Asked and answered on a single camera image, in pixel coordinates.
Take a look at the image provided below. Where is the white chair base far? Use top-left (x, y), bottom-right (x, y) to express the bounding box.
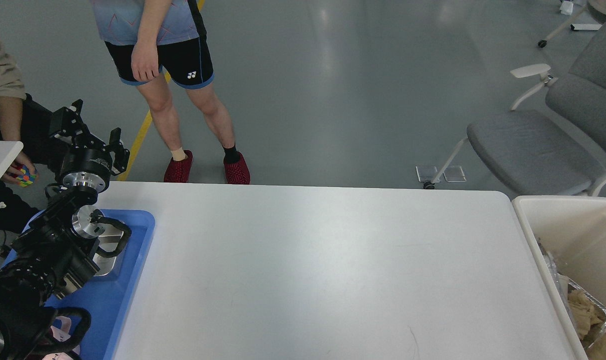
top-left (537, 0), bottom-right (606, 48)

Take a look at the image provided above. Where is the pink plastic mug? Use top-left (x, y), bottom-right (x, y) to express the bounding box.
top-left (44, 316), bottom-right (72, 360)

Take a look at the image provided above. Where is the colourful puzzle cube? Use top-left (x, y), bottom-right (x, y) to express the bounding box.
top-left (13, 165), bottom-right (39, 188)

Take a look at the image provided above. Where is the cream waste bin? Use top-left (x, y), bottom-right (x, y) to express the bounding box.
top-left (513, 195), bottom-right (606, 360)

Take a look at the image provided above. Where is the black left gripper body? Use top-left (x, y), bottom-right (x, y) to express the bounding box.
top-left (58, 143), bottom-right (114, 193)

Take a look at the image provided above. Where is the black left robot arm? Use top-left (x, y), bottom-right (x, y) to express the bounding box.
top-left (0, 99), bottom-right (132, 360)

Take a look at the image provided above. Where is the aluminium foil tray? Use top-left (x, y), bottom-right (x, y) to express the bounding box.
top-left (558, 275), bottom-right (606, 350)

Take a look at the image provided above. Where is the grey office chair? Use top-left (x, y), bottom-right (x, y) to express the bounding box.
top-left (417, 22), bottom-right (606, 197)

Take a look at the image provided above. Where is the seated person at left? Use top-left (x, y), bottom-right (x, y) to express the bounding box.
top-left (0, 41), bottom-right (67, 234)

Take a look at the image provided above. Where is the blue plastic bin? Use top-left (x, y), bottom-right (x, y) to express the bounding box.
top-left (3, 209), bottom-right (156, 360)

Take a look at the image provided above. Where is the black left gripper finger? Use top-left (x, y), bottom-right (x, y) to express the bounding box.
top-left (49, 99), bottom-right (106, 148)
top-left (108, 127), bottom-right (130, 176)

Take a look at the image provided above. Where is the standing person in shorts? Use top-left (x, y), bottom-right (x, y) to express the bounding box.
top-left (90, 0), bottom-right (251, 185)

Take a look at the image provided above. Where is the square stainless steel tray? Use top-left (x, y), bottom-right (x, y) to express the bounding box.
top-left (93, 227), bottom-right (128, 277)

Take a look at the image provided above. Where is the cream paper cup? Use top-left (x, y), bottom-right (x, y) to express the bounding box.
top-left (567, 289), bottom-right (603, 340)

